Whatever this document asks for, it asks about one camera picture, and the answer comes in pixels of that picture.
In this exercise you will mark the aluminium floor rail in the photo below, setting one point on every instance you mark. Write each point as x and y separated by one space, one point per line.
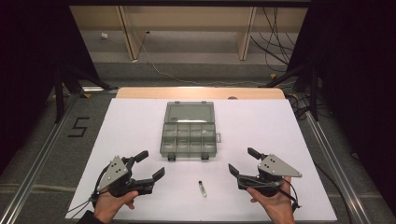
337 174
34 165

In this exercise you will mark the small screw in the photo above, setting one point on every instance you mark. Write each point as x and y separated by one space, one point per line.
202 188

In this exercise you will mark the white table sheet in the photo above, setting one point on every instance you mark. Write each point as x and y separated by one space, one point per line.
146 130

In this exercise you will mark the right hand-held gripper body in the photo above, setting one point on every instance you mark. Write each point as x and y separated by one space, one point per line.
274 169

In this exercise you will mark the dark curtain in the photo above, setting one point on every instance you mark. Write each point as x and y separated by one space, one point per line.
25 62
358 77

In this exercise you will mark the light wooden desk frame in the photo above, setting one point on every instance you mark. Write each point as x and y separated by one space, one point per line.
186 17

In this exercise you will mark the small white plug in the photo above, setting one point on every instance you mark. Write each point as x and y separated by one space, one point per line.
104 35

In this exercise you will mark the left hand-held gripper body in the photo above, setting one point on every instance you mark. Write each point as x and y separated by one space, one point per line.
116 174

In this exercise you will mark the person's left hand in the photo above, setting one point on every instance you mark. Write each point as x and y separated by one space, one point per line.
109 205

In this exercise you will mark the black metal stand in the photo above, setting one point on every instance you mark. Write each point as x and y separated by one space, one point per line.
308 81
62 90

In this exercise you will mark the grey clear compartment box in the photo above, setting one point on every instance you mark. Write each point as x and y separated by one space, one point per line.
188 130

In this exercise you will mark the person's right hand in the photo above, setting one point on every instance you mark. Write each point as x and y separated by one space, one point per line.
275 203

